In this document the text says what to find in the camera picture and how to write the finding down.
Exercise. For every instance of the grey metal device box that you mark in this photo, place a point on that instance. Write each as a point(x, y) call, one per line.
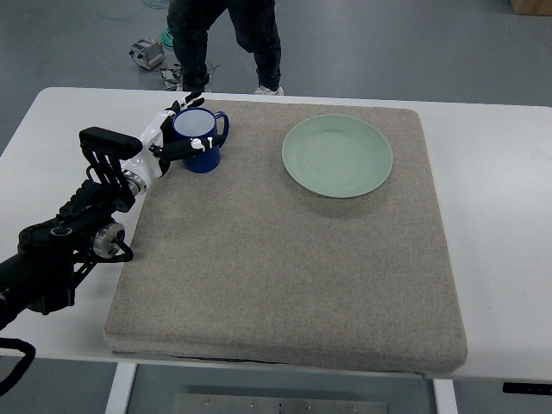
point(147, 53)

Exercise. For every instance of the black table control panel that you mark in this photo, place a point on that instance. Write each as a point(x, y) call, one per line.
point(527, 388)

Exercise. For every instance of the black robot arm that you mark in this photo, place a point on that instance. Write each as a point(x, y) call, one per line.
point(55, 256)

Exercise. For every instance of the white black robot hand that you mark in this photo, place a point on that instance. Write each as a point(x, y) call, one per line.
point(159, 145)

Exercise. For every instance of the blue enamel cup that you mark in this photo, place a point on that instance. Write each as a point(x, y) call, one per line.
point(203, 133)

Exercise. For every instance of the grey felt mat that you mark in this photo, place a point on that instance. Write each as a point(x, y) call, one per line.
point(243, 263)

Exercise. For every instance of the green plate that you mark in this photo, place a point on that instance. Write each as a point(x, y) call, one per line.
point(337, 156)

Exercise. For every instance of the cardboard box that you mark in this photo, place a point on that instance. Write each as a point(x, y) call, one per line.
point(532, 7)

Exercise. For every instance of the person in dark clothes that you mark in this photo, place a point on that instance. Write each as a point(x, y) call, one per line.
point(202, 28)

